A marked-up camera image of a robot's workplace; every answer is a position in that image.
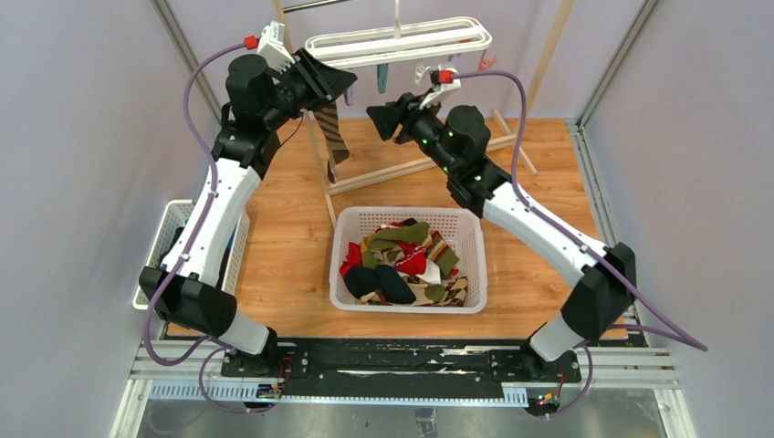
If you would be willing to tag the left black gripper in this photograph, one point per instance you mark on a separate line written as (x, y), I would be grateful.
(322, 81)

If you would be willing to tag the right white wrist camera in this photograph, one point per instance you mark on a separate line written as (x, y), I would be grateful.
(443, 84)

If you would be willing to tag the purple hanger clip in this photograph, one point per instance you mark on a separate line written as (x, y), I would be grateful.
(349, 96)
(453, 61)

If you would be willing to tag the teal hanger clip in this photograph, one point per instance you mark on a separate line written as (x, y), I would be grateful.
(382, 76)

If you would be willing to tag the brown striped sock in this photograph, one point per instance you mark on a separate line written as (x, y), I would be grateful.
(338, 152)

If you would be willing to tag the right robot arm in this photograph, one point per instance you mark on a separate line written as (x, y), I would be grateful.
(601, 276)

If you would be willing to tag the white plastic clip hanger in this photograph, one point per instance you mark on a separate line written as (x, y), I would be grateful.
(400, 42)

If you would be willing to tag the dark clothes in left basket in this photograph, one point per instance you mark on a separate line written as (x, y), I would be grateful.
(222, 270)

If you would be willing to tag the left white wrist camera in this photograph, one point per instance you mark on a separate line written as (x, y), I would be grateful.
(271, 47)

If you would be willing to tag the pile of colourful socks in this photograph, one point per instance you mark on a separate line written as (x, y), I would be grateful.
(402, 264)

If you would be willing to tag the white centre laundry basket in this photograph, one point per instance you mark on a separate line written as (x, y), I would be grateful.
(460, 229)

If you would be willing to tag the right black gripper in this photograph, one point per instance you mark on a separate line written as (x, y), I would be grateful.
(404, 111)

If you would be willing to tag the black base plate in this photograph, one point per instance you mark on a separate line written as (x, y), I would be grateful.
(445, 369)

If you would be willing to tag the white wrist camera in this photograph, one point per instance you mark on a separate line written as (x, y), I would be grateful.
(443, 84)
(271, 47)

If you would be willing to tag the orange hanger clip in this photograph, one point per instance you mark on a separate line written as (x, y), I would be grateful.
(485, 62)

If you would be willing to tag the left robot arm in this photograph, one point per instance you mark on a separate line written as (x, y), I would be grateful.
(183, 289)

